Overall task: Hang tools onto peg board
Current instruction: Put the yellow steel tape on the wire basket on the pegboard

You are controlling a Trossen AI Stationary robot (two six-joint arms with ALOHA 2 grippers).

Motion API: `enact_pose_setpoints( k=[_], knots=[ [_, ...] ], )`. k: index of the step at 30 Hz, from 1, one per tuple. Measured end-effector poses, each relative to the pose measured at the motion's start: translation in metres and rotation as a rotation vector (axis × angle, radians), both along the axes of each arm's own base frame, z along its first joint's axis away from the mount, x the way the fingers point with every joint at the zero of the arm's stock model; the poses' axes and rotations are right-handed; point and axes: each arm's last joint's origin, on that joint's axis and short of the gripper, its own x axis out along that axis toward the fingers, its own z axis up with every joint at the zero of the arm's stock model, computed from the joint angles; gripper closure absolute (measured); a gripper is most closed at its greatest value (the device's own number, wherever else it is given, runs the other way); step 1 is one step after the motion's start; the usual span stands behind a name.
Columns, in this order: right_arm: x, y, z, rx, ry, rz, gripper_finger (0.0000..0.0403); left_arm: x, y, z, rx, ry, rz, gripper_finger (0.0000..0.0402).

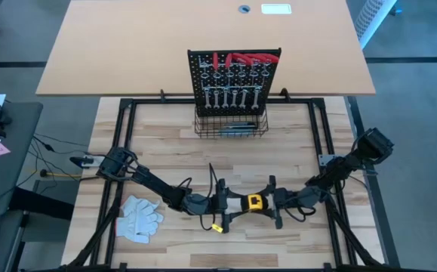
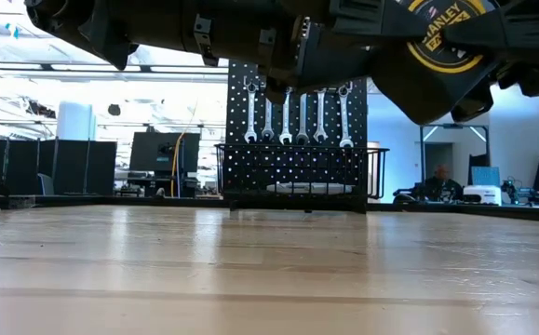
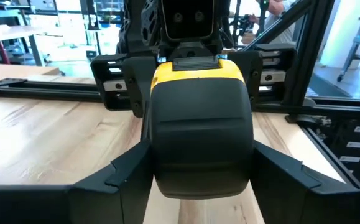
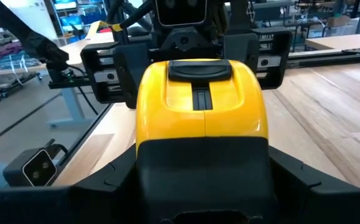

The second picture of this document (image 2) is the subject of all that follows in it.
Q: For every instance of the yellow black tape measure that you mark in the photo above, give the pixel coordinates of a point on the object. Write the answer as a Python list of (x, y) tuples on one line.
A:
[(418, 88)]

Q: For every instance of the person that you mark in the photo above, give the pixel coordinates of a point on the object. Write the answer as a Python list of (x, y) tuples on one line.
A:
[(441, 186)]

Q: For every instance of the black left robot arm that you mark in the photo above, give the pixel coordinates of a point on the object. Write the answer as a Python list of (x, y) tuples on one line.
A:
[(157, 23)]

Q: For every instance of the dark door frame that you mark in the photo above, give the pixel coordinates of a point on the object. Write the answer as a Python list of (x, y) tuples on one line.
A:
[(421, 158)]

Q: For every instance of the blue screen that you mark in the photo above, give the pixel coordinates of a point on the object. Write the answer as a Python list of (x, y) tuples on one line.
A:
[(485, 176)]

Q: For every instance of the black round ceiling fixture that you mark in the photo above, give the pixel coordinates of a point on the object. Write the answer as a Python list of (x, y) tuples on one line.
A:
[(114, 110)]

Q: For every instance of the dark office partition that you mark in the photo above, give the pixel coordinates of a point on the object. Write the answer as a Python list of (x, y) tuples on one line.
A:
[(64, 167)]

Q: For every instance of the silver wrench holder rail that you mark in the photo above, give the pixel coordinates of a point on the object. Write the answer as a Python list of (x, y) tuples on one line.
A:
[(246, 84)]

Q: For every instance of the white machine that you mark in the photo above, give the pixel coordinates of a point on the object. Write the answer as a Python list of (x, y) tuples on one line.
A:
[(482, 194)]

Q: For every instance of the black monitor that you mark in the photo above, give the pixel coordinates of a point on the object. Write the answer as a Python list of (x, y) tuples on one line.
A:
[(152, 151)]

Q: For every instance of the white column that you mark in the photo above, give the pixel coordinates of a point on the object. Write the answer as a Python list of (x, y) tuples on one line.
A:
[(76, 121)]

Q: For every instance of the blue black desk device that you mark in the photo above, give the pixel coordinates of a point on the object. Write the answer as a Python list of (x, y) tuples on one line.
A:
[(513, 188)]

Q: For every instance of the grey utility knife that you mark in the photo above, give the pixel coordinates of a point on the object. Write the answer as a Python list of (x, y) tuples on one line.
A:
[(311, 188)]

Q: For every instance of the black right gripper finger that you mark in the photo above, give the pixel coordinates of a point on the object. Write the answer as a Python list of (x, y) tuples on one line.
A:
[(474, 104), (511, 30)]

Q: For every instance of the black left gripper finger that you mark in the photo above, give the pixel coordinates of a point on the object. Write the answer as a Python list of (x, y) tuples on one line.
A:
[(404, 23)]

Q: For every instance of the black metal pegboard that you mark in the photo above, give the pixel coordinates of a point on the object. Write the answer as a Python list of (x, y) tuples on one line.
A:
[(329, 163)]

